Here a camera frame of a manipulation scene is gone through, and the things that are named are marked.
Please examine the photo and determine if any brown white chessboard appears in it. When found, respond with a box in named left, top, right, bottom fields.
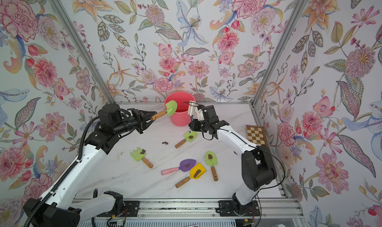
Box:
left=246, top=125, right=268, bottom=145

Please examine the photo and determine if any purple trowel pink handle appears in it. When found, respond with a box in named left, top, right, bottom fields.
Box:
left=161, top=159, right=197, bottom=175

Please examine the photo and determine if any white blue brush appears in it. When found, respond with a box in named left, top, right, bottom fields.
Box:
left=188, top=102, right=200, bottom=131

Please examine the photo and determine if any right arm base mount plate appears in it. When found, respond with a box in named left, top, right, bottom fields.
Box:
left=215, top=200, right=261, bottom=217

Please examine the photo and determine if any pink plastic bucket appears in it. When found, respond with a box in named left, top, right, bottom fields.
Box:
left=165, top=92, right=196, bottom=127

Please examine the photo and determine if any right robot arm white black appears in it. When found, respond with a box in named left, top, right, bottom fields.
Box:
left=188, top=102, right=277, bottom=209

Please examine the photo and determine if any green trowel wooden handle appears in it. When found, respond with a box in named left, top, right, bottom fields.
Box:
left=151, top=100, right=178, bottom=121
left=175, top=131, right=198, bottom=148
left=205, top=151, right=218, bottom=181

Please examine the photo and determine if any aluminium rail frame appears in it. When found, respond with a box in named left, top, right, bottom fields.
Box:
left=93, top=197, right=307, bottom=227

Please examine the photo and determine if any yellow scoop wooden handle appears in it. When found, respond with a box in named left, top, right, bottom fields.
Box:
left=175, top=163, right=207, bottom=188

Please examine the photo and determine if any green hand rake wooden handle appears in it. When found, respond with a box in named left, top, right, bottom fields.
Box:
left=130, top=147, right=153, bottom=169

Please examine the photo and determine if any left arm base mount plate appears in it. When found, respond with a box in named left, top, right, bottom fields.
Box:
left=97, top=200, right=140, bottom=217

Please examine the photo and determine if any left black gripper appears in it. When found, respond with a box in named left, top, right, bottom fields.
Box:
left=112, top=109, right=158, bottom=136

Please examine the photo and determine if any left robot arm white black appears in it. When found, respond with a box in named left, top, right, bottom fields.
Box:
left=23, top=103, right=160, bottom=227

